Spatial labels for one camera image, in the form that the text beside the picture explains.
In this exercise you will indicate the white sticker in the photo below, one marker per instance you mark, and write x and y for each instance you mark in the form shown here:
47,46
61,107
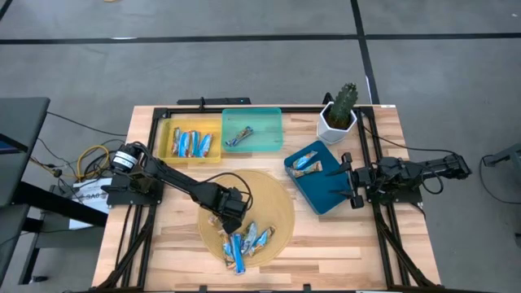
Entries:
388,106

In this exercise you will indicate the small black foot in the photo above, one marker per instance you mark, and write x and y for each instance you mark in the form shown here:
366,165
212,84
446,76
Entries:
38,278

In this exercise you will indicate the white paper sheet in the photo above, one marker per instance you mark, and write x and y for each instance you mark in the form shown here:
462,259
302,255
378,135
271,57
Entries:
95,187

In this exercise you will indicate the small black plug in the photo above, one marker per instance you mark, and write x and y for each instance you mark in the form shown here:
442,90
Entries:
55,173

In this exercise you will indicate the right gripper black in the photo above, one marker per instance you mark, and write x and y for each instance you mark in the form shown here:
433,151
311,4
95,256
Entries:
360,179

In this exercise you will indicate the green cactus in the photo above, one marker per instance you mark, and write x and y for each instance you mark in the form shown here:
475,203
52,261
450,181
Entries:
344,106

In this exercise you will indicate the dark grey desk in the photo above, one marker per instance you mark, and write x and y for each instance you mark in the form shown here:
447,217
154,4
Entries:
24,122

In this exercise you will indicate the dark blue tray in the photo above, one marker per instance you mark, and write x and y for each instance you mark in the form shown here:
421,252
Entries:
317,191

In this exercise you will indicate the oatmeal raisin granola bar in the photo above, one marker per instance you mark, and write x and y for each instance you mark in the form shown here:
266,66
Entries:
240,136

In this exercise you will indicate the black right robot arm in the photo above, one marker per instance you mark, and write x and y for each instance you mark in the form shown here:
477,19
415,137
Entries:
407,169

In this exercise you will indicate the black aluminium table frame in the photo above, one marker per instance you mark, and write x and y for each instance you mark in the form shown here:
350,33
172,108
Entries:
183,110

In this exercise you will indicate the white plant pot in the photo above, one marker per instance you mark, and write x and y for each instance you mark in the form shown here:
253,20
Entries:
325,132

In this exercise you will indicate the orange blue granola bar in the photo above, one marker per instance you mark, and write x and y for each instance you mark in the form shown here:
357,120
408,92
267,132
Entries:
228,254

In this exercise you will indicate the round woven straw placemat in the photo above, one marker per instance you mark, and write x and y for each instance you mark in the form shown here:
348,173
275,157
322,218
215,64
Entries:
264,191

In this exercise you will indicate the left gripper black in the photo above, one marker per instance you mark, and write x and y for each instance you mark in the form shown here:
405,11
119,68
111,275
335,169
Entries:
234,205

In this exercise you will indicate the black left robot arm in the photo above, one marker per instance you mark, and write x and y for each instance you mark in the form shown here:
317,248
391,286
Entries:
175,181

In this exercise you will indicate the bright blue granola bar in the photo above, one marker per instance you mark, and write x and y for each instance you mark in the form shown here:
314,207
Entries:
239,260

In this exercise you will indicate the teal plastic bin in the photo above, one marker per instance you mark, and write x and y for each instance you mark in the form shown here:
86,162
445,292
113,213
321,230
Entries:
268,122

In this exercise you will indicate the peanut butter chip granola bar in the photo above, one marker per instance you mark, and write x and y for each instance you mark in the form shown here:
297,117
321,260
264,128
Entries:
264,239

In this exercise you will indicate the small black bracket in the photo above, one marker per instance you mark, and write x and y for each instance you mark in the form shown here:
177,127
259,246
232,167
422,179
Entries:
327,98

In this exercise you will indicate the light blue granola bar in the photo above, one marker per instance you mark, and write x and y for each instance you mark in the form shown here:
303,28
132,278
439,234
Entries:
250,236
195,143
184,145
205,145
176,140

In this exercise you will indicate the black desk leg frame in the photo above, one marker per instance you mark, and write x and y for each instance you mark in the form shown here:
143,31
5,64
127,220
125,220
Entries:
61,203

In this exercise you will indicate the black bar-shaped camera device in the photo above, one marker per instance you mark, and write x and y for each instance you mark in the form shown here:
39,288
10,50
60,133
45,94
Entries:
220,101

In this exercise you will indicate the yellow plastic bin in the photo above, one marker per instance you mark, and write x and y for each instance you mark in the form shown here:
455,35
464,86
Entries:
167,154

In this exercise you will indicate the grey stand foot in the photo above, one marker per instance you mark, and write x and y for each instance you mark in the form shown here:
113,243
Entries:
504,154

